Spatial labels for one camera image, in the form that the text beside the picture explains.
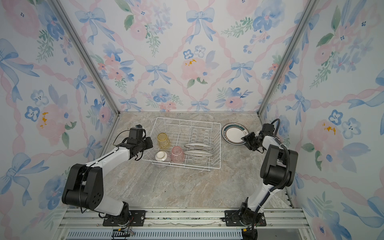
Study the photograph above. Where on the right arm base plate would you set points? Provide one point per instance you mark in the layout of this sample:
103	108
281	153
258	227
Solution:
244	218

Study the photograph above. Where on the white wire dish rack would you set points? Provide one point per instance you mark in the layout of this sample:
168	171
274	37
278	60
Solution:
182	132

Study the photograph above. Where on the white plate black characters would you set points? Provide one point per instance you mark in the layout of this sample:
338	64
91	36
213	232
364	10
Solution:
198	146

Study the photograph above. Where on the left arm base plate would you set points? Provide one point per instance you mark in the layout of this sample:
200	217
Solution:
132	218

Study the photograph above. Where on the aluminium mounting rail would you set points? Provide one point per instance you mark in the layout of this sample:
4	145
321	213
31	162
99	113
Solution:
186	224

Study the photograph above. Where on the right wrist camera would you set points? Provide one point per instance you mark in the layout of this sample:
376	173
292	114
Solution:
268	130

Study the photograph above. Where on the small white ceramic bowl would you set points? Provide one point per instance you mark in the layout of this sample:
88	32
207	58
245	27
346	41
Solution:
162	157

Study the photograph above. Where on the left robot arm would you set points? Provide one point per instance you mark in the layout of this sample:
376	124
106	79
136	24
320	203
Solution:
85	184

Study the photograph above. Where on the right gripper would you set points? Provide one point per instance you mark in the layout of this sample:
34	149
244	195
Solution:
247	138

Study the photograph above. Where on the left aluminium corner post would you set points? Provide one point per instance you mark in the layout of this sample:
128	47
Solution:
81	49

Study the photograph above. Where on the yellow ribbed glass cup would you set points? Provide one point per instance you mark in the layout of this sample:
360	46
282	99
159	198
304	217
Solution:
163	141

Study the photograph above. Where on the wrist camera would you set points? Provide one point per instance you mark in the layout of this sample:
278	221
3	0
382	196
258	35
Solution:
137	133
268	130

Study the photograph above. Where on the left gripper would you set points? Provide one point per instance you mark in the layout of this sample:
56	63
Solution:
150	142

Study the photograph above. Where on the pink ribbed glass cup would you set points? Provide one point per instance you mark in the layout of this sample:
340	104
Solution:
177	155

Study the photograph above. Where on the aluminium corner post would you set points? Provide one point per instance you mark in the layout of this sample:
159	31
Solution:
81	49
291	47

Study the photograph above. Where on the white plate green red rim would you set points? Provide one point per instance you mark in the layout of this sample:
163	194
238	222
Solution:
233	133

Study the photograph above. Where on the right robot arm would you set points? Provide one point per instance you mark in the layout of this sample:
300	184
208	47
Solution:
277	171

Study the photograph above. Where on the right aluminium corner post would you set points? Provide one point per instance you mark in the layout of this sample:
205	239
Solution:
291	47

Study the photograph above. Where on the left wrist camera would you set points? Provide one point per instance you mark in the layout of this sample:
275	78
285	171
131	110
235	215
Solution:
137	133

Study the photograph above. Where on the white front plate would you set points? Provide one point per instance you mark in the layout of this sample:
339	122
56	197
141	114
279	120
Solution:
198	153

